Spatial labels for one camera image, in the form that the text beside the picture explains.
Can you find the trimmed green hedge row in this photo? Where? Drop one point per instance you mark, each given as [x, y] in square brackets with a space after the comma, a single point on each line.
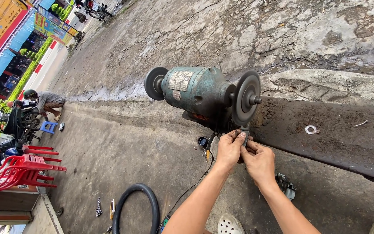
[34, 63]

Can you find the black white checkered cloth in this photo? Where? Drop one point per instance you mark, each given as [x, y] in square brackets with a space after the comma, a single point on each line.
[98, 207]

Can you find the blue plastic stool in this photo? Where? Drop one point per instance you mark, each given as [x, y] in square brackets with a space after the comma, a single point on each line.
[48, 127]

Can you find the small black round cap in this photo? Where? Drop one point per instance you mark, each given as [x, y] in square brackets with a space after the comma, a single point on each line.
[202, 141]

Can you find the black parked motorcycle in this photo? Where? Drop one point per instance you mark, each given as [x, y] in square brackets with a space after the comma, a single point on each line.
[21, 122]

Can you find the small grey metal piece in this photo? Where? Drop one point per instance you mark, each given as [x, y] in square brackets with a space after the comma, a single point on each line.
[245, 130]

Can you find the grey metal engine part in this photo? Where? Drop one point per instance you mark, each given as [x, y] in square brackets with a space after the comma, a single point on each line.
[285, 186]

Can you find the green bench grinder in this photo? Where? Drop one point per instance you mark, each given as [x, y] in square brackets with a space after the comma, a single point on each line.
[200, 91]

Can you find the green black handheld device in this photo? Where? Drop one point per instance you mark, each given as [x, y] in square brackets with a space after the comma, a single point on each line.
[164, 223]

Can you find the person's left hand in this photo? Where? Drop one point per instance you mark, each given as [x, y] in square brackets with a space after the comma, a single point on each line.
[227, 151]

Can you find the person's right hand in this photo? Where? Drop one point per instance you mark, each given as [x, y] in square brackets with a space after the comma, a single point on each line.
[261, 165]

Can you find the stack of red plastic chairs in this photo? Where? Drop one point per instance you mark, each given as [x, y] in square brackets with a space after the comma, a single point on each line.
[21, 170]

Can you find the black rubber inner tube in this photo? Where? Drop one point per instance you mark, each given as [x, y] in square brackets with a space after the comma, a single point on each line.
[154, 201]

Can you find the brown wooden cabinet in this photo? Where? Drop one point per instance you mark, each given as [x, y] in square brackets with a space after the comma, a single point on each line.
[8, 203]

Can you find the small pale stick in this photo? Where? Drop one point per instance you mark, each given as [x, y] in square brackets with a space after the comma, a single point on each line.
[361, 123]

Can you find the distant parked motorbike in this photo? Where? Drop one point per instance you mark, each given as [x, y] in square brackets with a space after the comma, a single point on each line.
[97, 8]

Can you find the colourful standing sign board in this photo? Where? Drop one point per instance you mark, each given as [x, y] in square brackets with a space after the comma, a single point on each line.
[54, 26]

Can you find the small yellow white tool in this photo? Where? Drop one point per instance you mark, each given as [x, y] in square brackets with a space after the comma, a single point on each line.
[112, 209]

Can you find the person's white left clog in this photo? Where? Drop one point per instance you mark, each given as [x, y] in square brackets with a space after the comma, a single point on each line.
[230, 225]

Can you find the silver metal washer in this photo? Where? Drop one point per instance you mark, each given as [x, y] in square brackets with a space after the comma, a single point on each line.
[310, 129]

